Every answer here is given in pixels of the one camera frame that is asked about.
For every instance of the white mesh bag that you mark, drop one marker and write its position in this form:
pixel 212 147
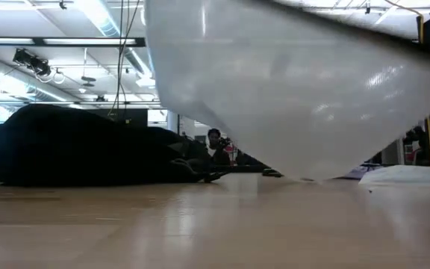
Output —
pixel 293 93

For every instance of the black backpack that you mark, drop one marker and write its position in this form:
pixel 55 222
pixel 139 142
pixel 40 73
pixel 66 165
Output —
pixel 69 149

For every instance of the black background robot arm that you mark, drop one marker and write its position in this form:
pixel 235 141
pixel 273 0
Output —
pixel 418 143

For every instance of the white round column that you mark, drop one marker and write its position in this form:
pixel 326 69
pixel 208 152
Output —
pixel 174 121

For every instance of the black background screen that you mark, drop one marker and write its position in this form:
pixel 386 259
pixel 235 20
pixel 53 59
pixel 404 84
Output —
pixel 133 117

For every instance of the white flat pouch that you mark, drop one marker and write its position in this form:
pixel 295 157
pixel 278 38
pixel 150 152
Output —
pixel 405 177

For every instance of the black table frame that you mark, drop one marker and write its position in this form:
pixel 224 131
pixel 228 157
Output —
pixel 245 169

